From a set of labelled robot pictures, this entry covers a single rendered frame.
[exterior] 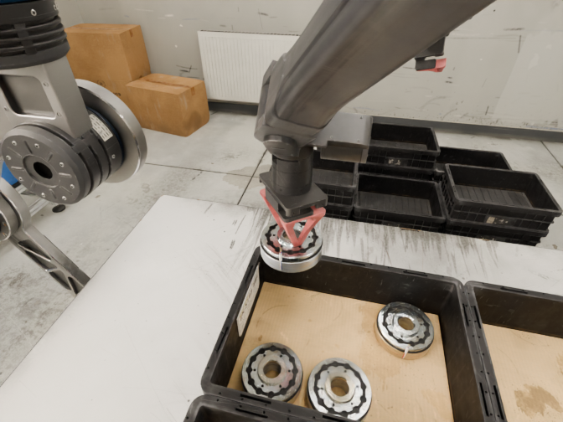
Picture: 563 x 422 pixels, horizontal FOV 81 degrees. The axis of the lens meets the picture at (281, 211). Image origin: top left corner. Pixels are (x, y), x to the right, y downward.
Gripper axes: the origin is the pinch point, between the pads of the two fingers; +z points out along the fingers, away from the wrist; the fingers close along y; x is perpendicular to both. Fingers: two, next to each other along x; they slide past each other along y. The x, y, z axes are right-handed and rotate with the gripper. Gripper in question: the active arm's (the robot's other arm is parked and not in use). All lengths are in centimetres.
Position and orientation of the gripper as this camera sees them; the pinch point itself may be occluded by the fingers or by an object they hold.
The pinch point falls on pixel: (290, 232)
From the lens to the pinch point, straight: 54.2
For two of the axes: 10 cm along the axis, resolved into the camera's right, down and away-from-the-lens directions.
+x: -9.0, 2.6, -3.4
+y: -4.3, -5.5, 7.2
